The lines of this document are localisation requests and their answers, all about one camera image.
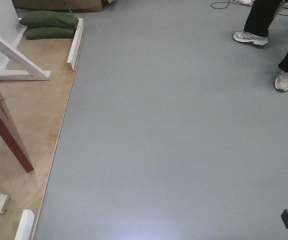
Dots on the brown wooden door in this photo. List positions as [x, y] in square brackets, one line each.
[11, 137]

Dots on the plywood door base platform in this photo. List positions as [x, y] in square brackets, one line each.
[37, 109]

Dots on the grey white sneaker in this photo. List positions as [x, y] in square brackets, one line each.
[281, 82]
[249, 38]

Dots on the green sandbag lower stacked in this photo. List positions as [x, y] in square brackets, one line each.
[48, 33]

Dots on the green sandbag stacked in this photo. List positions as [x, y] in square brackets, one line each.
[44, 18]
[48, 33]

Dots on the cardboard box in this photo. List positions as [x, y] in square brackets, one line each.
[60, 5]

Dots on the green sandbag upper stacked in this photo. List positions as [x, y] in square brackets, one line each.
[44, 18]

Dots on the white wooden border rail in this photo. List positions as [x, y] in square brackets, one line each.
[75, 48]

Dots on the white diagonal brace frame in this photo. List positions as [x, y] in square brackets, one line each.
[15, 66]

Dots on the white rail lower platform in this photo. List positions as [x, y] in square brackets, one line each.
[25, 225]

